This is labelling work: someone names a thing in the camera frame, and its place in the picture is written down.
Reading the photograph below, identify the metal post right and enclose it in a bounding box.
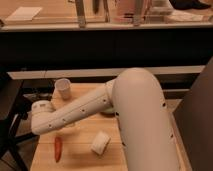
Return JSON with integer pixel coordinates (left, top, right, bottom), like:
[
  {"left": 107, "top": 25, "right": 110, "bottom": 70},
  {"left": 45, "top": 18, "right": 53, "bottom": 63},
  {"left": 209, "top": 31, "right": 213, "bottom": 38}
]
[{"left": 133, "top": 0, "right": 143, "bottom": 26}]

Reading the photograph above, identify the black office chair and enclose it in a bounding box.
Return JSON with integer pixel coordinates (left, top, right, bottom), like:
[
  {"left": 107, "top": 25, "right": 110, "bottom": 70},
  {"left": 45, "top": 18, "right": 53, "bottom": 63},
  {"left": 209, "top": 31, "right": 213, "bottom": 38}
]
[{"left": 0, "top": 71, "right": 35, "bottom": 171}]

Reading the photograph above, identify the white paper cup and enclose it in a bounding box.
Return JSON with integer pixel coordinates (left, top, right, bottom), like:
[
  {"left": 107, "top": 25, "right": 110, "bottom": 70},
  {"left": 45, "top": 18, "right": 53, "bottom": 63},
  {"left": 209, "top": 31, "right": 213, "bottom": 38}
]
[{"left": 54, "top": 78, "right": 71, "bottom": 100}]

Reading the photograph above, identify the white papers top right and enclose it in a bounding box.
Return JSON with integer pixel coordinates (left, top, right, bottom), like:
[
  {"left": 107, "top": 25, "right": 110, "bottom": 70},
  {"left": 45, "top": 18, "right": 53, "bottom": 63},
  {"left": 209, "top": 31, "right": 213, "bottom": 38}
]
[{"left": 168, "top": 10, "right": 203, "bottom": 22}]

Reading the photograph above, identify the white paper sheet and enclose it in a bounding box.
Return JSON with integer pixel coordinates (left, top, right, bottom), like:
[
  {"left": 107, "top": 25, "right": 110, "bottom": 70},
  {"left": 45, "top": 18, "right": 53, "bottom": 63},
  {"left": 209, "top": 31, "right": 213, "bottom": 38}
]
[{"left": 5, "top": 6, "right": 42, "bottom": 22}]

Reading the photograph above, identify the red pepper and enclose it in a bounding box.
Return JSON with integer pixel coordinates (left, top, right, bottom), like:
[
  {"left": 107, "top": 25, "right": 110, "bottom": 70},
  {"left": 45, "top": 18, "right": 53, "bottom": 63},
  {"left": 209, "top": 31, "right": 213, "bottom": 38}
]
[{"left": 54, "top": 136, "right": 62, "bottom": 163}]

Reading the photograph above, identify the white sponge block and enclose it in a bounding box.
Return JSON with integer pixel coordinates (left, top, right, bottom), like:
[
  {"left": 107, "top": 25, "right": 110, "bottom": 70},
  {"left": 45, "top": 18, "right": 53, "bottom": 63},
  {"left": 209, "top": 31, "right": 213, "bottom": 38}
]
[{"left": 91, "top": 131, "right": 110, "bottom": 155}]

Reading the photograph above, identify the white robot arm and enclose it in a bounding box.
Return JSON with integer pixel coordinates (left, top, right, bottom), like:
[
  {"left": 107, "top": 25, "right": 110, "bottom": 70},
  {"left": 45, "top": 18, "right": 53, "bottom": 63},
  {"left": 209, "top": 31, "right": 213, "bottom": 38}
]
[{"left": 31, "top": 68, "right": 180, "bottom": 171}]

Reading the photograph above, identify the metal post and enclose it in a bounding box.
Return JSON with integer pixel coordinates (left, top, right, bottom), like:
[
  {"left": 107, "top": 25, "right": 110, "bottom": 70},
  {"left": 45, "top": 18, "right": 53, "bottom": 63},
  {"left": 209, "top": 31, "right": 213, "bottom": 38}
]
[
  {"left": 75, "top": 0, "right": 86, "bottom": 28},
  {"left": 133, "top": 0, "right": 143, "bottom": 26}
]

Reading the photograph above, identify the metal post left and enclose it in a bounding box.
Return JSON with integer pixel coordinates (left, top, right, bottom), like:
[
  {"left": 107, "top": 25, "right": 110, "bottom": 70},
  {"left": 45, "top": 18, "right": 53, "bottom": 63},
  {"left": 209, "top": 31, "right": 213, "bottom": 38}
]
[{"left": 75, "top": 0, "right": 86, "bottom": 28}]

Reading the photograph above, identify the green ceramic bowl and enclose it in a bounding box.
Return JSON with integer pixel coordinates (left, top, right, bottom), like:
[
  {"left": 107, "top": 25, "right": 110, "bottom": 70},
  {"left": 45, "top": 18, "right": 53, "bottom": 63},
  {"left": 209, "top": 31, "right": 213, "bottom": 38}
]
[{"left": 100, "top": 107, "right": 115, "bottom": 115}]

